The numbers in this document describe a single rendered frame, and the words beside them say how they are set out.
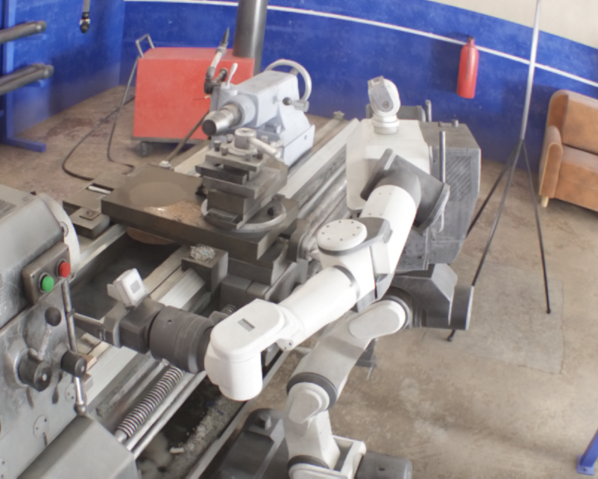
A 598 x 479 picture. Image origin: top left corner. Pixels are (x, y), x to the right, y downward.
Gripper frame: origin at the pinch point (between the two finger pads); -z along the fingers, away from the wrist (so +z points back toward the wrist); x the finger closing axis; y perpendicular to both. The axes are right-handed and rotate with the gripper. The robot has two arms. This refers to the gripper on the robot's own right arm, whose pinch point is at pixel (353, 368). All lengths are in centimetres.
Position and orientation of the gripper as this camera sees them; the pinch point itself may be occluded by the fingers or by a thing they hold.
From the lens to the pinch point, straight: 206.5
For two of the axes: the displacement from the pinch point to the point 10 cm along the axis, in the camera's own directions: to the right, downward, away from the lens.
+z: 1.5, -8.9, -4.2
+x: -9.8, -1.7, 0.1
